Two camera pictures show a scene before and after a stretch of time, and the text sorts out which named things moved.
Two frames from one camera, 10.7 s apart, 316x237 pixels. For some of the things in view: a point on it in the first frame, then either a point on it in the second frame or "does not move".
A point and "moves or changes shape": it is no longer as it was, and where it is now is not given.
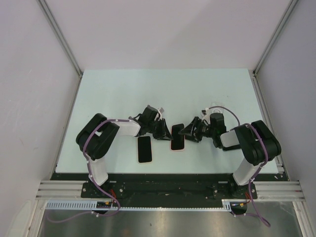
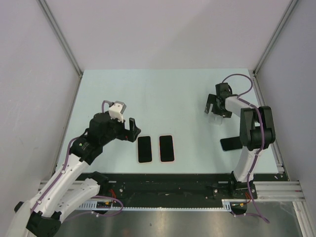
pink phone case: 178,142 → 166,148
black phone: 177,143 → 167,153
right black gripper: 188,130 → 212,99
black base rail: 165,191 does not move
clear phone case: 217,109 moves or changes shape
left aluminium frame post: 62,40 does not move
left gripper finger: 164,134 → 134,134
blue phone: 144,149 does not move
